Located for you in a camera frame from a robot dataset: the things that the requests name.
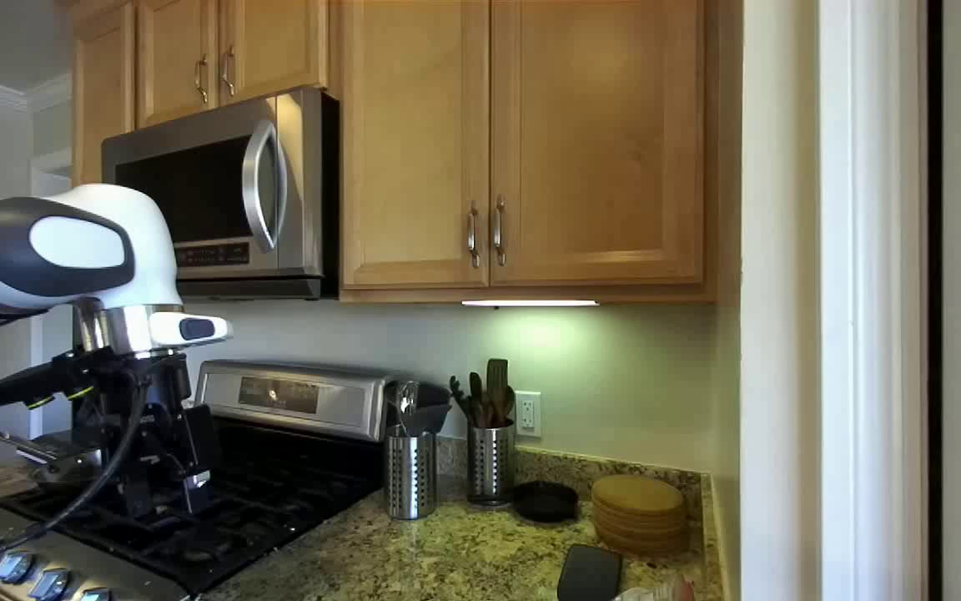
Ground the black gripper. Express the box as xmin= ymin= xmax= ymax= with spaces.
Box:
xmin=70 ymin=345 xmax=224 ymax=525

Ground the wooden cabinet door with handle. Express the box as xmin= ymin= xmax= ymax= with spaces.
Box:
xmin=341 ymin=0 xmax=492 ymax=293

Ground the narrow wooden cabinet door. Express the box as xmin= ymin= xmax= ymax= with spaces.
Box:
xmin=70 ymin=0 xmax=135 ymax=188

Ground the under-cabinet light strip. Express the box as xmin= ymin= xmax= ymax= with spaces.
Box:
xmin=457 ymin=293 xmax=605 ymax=313

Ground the small wooden cabinet door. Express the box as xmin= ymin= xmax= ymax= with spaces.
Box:
xmin=213 ymin=0 xmax=330 ymax=105
xmin=135 ymin=0 xmax=221 ymax=129

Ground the wide wooden cabinet door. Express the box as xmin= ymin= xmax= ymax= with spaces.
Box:
xmin=486 ymin=0 xmax=709 ymax=289

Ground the stainless steel gas stove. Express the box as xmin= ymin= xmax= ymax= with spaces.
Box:
xmin=0 ymin=358 xmax=406 ymax=601

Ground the perforated steel utensil holder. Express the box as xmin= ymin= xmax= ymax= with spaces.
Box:
xmin=379 ymin=429 xmax=442 ymax=525
xmin=463 ymin=424 xmax=519 ymax=507

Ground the silver ladle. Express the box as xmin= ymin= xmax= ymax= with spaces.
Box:
xmin=386 ymin=378 xmax=420 ymax=437

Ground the black cooking spoon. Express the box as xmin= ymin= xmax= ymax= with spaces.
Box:
xmin=406 ymin=381 xmax=457 ymax=440

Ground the stainless steel microwave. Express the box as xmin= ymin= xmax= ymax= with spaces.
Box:
xmin=99 ymin=86 xmax=344 ymax=301

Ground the black kitchen utensil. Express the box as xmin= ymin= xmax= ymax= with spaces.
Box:
xmin=442 ymin=374 xmax=479 ymax=429

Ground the wooden spatula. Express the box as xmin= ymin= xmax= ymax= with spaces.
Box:
xmin=483 ymin=358 xmax=513 ymax=429

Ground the small black dish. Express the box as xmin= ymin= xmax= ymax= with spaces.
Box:
xmin=510 ymin=478 xmax=582 ymax=527

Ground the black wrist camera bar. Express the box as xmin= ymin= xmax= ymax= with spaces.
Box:
xmin=0 ymin=351 xmax=99 ymax=409

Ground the white wall outlet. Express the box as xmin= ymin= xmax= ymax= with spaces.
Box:
xmin=513 ymin=388 xmax=543 ymax=440

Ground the wooden wall cabinet frame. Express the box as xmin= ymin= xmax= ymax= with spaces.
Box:
xmin=332 ymin=0 xmax=748 ymax=311

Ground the white door frame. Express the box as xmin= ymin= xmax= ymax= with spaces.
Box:
xmin=815 ymin=0 xmax=961 ymax=601

